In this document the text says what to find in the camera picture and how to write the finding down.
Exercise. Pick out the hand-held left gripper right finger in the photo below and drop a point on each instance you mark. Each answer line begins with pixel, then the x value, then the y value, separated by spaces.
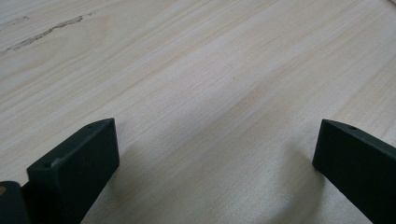
pixel 358 165

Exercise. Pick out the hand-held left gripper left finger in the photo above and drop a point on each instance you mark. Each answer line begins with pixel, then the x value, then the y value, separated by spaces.
pixel 77 168

